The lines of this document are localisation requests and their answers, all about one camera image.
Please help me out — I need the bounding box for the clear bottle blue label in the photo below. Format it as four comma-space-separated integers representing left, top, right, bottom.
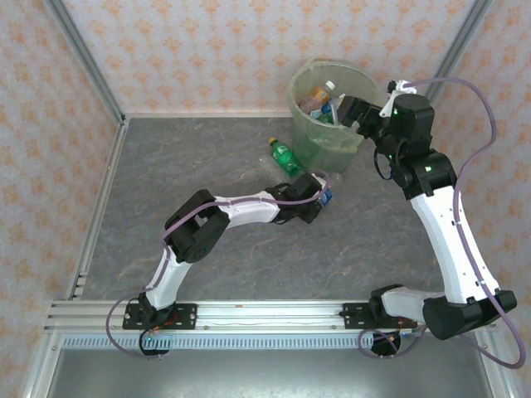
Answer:
315, 172, 343, 208

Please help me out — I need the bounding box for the green bottle with yellow cap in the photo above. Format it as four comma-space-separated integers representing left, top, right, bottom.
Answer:
267, 136, 306, 178

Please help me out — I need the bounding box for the orange and red label bottle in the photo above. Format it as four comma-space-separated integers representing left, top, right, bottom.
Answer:
309, 80, 337, 104

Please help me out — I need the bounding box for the clear crushed bottle white cap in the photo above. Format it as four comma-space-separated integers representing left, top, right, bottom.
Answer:
259, 153, 294, 186

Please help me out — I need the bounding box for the translucent green plastic bin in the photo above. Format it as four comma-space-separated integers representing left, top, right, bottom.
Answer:
288, 59, 385, 175

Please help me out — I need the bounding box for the black round base unit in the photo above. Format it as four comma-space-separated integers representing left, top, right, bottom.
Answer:
370, 330, 402, 358
139, 329, 172, 358

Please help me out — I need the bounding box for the grey sheet metal panel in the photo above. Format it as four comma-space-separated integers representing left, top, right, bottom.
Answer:
45, 347, 493, 398

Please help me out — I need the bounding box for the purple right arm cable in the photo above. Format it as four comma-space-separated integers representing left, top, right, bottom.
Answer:
357, 76, 528, 369

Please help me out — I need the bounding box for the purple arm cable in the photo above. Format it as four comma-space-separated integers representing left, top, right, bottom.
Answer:
357, 76, 528, 369
106, 170, 333, 361

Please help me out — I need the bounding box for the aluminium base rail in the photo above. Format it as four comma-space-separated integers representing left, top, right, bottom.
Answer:
44, 300, 498, 333

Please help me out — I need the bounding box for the aluminium frame post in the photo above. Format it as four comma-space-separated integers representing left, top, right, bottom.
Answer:
413, 0, 495, 119
43, 0, 128, 125

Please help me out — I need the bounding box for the aluminium table edge rail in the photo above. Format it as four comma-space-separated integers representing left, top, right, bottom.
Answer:
122, 110, 418, 121
412, 114, 514, 398
20, 117, 130, 398

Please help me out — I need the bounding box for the grey slotted cable duct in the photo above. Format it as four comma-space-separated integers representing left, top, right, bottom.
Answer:
61, 333, 377, 350

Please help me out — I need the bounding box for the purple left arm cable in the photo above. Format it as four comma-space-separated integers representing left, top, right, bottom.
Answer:
106, 170, 333, 361

